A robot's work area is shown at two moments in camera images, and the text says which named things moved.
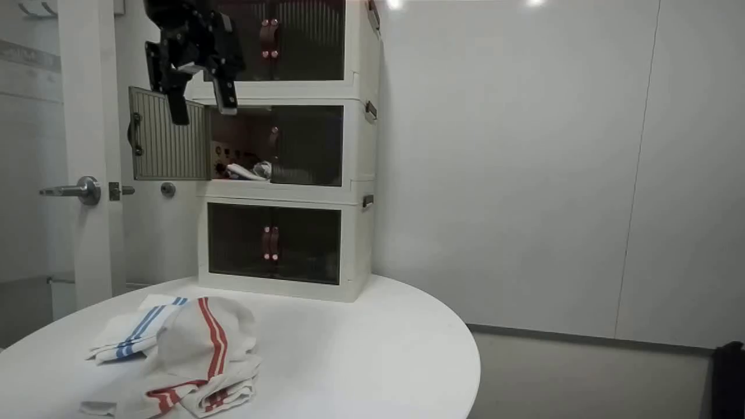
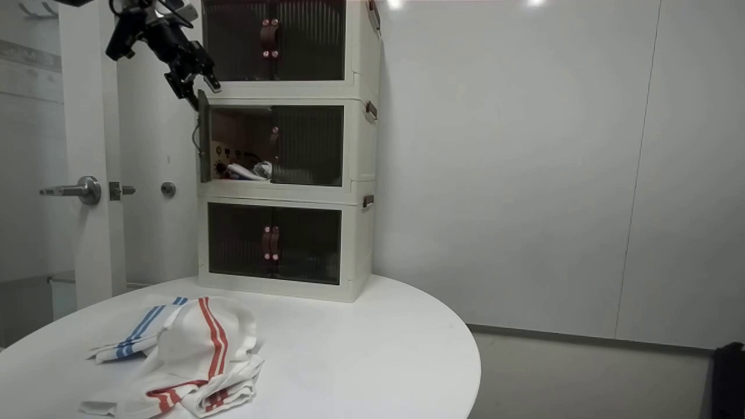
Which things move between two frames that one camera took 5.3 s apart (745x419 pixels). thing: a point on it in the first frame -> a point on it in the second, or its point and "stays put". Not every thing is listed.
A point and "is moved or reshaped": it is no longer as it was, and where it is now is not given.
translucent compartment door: x=169 y=150 is moved or reshaped
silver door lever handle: x=88 y=189 stays put
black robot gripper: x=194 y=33 -> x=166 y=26
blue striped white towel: x=140 y=335 stays put
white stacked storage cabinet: x=293 y=178 stays put
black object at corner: x=728 y=367 stays put
